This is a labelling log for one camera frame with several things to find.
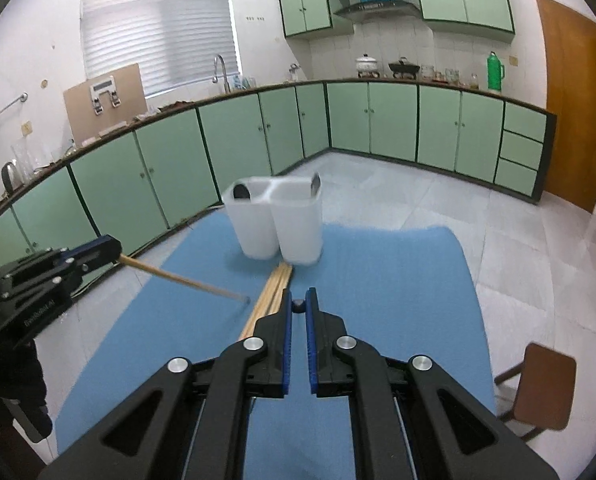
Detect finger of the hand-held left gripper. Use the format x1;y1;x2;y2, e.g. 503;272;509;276
0;234;123;288
8;259;115;307

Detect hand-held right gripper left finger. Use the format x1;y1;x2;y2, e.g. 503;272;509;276
38;287;293;480

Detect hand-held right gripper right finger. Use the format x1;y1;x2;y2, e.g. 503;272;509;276
305;287;561;480

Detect white two-compartment utensil holder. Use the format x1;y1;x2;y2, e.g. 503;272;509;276
222;176;325;266

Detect person's left forearm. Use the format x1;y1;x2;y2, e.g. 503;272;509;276
0;337;54;443

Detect blue table mat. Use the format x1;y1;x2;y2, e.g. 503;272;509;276
53;207;496;480

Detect green base cabinet run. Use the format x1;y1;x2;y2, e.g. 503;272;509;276
0;82;331;271

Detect clear glass pitcher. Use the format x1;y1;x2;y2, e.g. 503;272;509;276
10;142;35;181

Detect metal electric kettle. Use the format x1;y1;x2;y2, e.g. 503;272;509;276
1;160;21;193

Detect cardboard board with clamps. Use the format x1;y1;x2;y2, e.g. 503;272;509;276
63;63;149;145

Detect white mounted device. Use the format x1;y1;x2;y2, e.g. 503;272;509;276
90;76;121;115

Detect metal towel bar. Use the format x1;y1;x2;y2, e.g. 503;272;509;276
0;92;30;123

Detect metal sink faucet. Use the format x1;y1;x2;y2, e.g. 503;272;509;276
213;54;232;95

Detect white window blind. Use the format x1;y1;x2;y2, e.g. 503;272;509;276
80;0;241;100

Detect brown wooden chair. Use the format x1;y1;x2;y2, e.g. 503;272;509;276
494;342;577;442

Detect green base cabinet with drawers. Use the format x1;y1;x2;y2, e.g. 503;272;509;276
326;79;557;205

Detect white lidded pot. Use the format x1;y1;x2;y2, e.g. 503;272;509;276
355;52;380;78

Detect black wok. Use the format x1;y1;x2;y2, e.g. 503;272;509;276
388;57;421;80

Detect green thermos flask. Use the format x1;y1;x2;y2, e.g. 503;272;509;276
486;51;506;93

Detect wooden door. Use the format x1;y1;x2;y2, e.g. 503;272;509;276
534;0;596;213

